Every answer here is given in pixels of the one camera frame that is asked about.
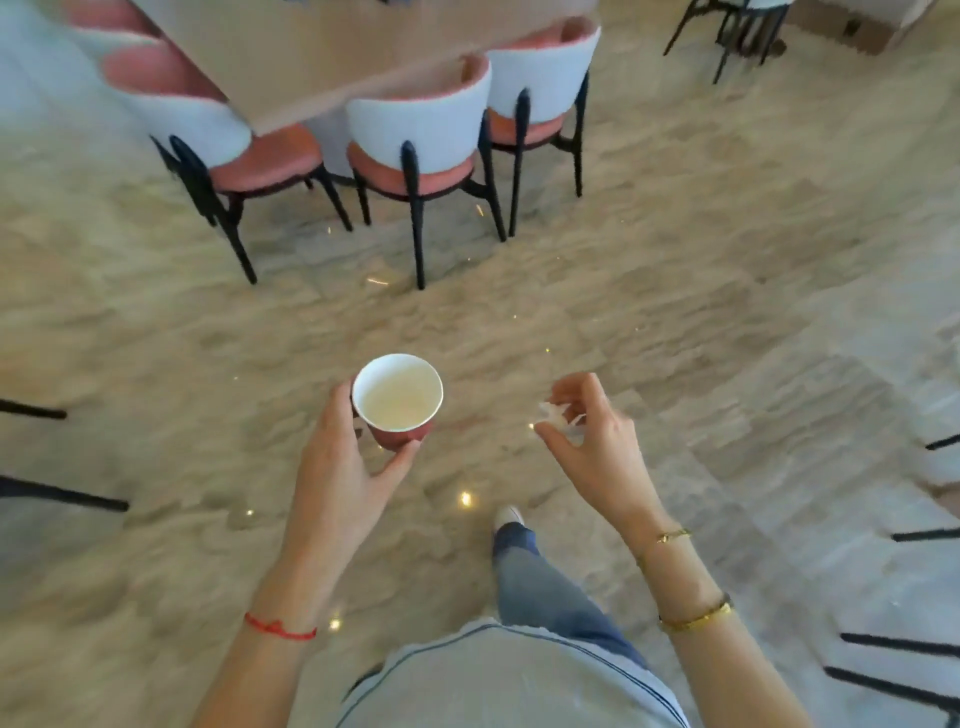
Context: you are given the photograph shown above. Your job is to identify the person's left hand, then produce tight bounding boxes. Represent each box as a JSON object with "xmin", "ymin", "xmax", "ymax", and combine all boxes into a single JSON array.
[{"xmin": 273, "ymin": 378, "xmax": 423, "ymax": 583}]

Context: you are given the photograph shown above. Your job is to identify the person's right hand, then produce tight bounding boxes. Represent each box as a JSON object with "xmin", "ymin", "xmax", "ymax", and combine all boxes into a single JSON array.
[{"xmin": 532, "ymin": 371, "xmax": 677, "ymax": 538}]

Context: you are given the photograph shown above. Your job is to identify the white tissue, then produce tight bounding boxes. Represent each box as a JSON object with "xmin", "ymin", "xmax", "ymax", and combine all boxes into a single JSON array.
[{"xmin": 536, "ymin": 401, "xmax": 590, "ymax": 444}]

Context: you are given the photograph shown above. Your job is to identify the red paper cup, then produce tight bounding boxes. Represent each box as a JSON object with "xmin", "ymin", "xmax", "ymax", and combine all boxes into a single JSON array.
[{"xmin": 350, "ymin": 353, "xmax": 445, "ymax": 454}]

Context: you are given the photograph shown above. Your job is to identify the person's right forearm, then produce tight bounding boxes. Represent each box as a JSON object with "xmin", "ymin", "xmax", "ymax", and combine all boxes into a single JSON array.
[{"xmin": 629, "ymin": 515, "xmax": 815, "ymax": 728}]

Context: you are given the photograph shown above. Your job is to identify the blue jeans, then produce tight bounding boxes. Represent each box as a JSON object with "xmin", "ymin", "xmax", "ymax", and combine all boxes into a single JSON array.
[{"xmin": 491, "ymin": 522, "xmax": 650, "ymax": 669}]

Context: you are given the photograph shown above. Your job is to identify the light blue ribbed shirt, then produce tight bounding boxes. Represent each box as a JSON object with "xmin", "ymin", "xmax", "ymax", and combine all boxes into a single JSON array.
[{"xmin": 335, "ymin": 618, "xmax": 691, "ymax": 728}]

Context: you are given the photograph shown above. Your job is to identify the row of black-legged bar stools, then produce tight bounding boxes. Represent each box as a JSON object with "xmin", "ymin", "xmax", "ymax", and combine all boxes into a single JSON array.
[{"xmin": 823, "ymin": 431, "xmax": 960, "ymax": 714}]

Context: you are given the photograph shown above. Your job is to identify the light wooden dining table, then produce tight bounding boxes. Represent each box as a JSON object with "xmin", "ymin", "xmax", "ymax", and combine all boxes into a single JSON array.
[{"xmin": 131, "ymin": 0, "xmax": 601, "ymax": 138}]

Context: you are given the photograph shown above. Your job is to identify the thin gold chain bracelet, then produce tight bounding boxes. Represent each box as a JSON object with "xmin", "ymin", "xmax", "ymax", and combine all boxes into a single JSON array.
[{"xmin": 635, "ymin": 528, "xmax": 693, "ymax": 571}]

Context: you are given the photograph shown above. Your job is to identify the red string bracelet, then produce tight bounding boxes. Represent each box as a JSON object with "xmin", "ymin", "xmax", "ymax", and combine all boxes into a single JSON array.
[{"xmin": 243, "ymin": 611, "xmax": 319, "ymax": 643}]

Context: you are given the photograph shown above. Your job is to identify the gold bangle bracelet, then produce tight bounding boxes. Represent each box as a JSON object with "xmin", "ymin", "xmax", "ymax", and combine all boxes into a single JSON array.
[{"xmin": 658, "ymin": 596, "xmax": 735, "ymax": 634}]

